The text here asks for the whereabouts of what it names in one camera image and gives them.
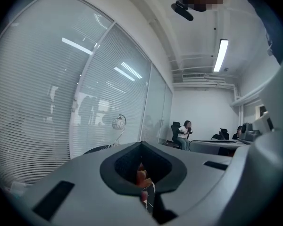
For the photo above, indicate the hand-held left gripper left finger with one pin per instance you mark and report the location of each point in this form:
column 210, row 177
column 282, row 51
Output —
column 85, row 192

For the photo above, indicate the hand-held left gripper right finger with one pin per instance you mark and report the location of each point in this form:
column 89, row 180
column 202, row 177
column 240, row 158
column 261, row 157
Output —
column 193, row 185

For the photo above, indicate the wooden compartment organizer tray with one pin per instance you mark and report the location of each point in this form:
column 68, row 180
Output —
column 142, row 175

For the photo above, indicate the office desk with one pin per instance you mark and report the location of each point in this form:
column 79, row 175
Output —
column 210, row 146

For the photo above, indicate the black office chair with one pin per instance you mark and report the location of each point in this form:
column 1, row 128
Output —
column 175, row 129
column 224, row 132

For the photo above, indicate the grey rounded device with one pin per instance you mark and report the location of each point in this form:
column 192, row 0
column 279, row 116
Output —
column 246, row 132

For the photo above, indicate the floor lamp with globe shade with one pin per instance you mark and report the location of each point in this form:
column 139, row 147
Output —
column 118, row 124

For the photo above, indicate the white desktop machine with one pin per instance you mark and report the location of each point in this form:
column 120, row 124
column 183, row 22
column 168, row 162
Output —
column 259, row 123

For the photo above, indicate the white ceiling pipe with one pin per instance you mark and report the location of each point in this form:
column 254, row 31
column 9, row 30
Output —
column 202, row 85

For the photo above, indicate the white air vent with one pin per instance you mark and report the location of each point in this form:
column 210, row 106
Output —
column 193, row 75

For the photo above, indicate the glass partition with white blinds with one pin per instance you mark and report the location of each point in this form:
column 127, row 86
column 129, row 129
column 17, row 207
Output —
column 37, row 91

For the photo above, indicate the long ceiling light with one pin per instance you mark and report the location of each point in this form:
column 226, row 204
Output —
column 221, row 55

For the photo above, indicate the person's dark clothing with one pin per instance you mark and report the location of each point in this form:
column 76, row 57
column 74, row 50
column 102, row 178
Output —
column 268, row 13

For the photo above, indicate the white wall duct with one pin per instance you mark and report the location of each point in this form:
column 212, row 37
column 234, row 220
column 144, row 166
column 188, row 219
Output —
column 245, row 99

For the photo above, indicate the small wall window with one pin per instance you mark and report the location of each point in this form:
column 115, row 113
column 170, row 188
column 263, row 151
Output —
column 260, row 110

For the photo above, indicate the black head camera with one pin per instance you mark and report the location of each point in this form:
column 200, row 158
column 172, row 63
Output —
column 184, row 12

